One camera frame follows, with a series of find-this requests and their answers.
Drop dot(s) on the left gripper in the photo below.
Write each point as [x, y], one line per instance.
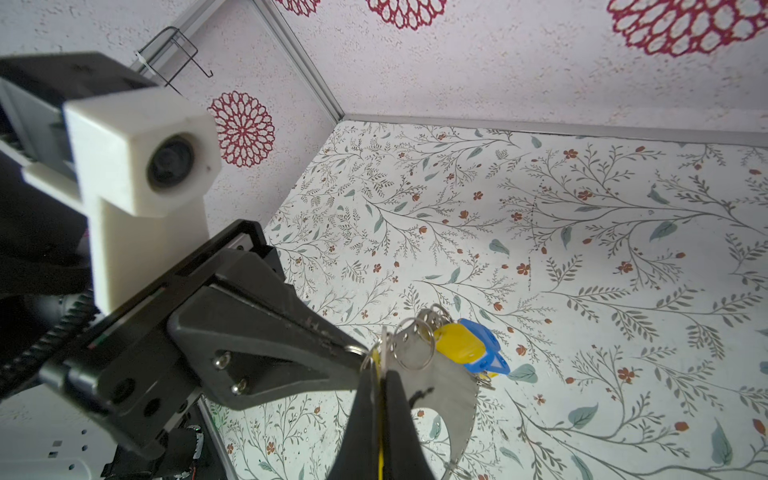
[246, 335]

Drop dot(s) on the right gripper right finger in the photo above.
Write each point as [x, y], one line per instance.
[403, 458]

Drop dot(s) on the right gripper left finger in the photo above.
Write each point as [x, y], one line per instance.
[356, 456]

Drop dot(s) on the yellow key tag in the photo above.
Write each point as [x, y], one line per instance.
[378, 412]
[459, 344]

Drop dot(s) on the blue key tag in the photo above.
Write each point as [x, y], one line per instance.
[491, 361]

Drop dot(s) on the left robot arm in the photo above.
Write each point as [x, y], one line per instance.
[47, 296]

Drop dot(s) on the black wire wall basket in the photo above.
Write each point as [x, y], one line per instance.
[163, 58]

